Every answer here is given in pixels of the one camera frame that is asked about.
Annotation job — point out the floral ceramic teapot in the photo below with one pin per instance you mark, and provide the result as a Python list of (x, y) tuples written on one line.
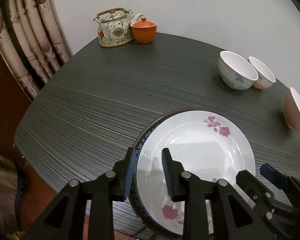
[(114, 27)]

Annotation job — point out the large pink bowl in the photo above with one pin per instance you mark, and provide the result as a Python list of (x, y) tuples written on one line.
[(292, 109)]

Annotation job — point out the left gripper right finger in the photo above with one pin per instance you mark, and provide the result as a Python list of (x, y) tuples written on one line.
[(183, 186)]

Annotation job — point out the beige patterned curtain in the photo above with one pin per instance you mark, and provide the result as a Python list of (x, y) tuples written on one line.
[(31, 26)]

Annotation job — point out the white bowl blue print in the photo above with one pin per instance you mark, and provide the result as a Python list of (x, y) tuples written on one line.
[(236, 71)]

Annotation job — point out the white plate pink roses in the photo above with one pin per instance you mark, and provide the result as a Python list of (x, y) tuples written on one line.
[(207, 144)]

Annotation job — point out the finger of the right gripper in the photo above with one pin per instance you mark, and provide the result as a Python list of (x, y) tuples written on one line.
[(255, 189), (288, 184)]

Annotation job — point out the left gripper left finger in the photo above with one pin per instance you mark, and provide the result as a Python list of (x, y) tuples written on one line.
[(112, 186)]

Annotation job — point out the large blue floral plate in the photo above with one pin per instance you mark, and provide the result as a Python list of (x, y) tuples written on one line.
[(183, 132)]

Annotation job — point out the orange lidded cup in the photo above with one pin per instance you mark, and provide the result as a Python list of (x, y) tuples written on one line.
[(144, 31)]

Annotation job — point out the white bowl pink base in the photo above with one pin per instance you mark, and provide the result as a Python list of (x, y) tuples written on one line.
[(266, 78)]

